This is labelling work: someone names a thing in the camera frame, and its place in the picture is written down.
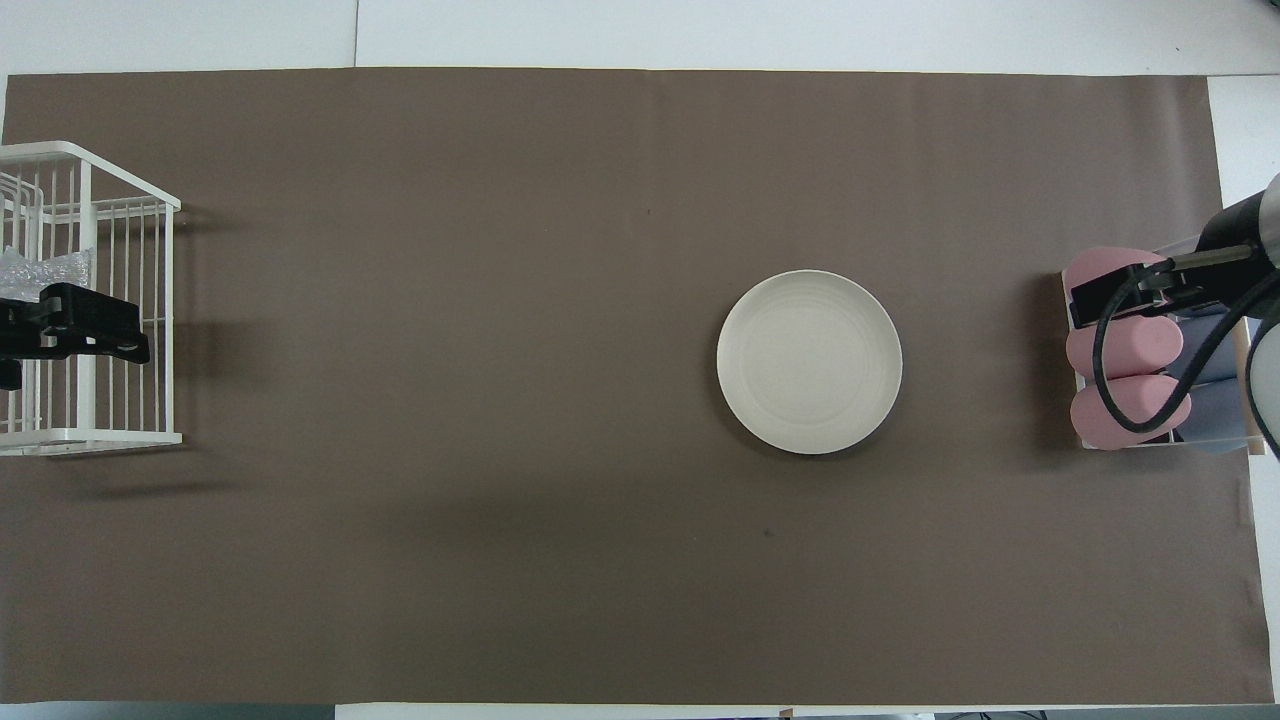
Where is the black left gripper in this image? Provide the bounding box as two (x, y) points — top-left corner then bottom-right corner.
(0, 283), (151, 392)

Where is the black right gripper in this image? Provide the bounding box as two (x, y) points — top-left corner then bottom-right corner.
(1070, 195), (1280, 330)

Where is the clear plastic wrapper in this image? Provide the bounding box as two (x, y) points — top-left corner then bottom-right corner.
(0, 248), (97, 303)

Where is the cream round plate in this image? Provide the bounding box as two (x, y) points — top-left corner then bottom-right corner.
(716, 270), (904, 456)

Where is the pink plastic cup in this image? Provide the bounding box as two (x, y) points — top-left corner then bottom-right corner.
(1070, 375), (1193, 451)
(1066, 315), (1185, 382)
(1062, 248), (1173, 293)

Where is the blue plastic cup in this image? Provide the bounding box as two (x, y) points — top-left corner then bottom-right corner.
(1180, 378), (1253, 453)
(1175, 316), (1251, 384)

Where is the wooden white cup rack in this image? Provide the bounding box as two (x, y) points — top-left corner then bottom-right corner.
(1060, 235), (1269, 457)

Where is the brown paper table mat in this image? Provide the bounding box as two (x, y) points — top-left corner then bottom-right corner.
(0, 68), (1273, 706)

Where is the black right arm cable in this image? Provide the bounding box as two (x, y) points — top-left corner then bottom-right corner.
(1092, 245), (1280, 461)

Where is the white wire dish rack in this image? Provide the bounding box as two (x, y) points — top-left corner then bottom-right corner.
(0, 141), (184, 457)

